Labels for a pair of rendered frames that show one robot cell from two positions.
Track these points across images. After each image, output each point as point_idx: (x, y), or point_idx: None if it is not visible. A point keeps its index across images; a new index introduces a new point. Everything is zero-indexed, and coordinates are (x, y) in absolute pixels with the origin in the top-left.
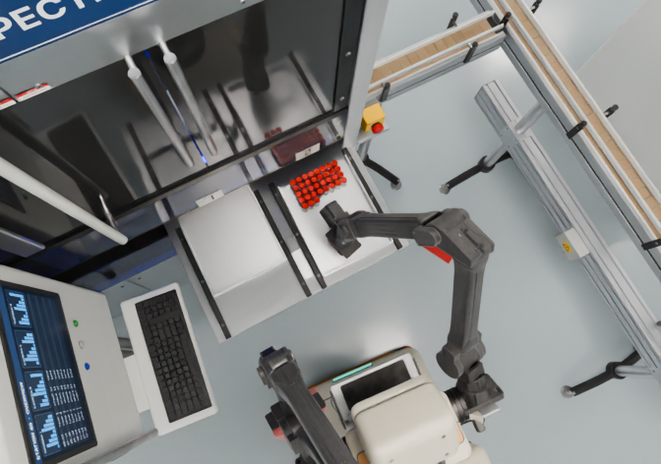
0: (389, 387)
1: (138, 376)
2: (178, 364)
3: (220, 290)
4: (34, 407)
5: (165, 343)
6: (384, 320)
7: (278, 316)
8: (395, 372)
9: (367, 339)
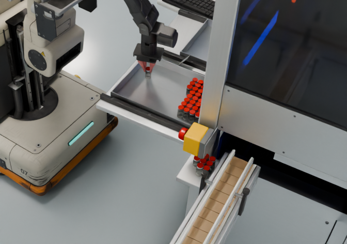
0: None
1: None
2: (197, 3)
3: (206, 28)
4: None
5: (214, 8)
6: (74, 212)
7: (164, 171)
8: (61, 3)
9: (80, 192)
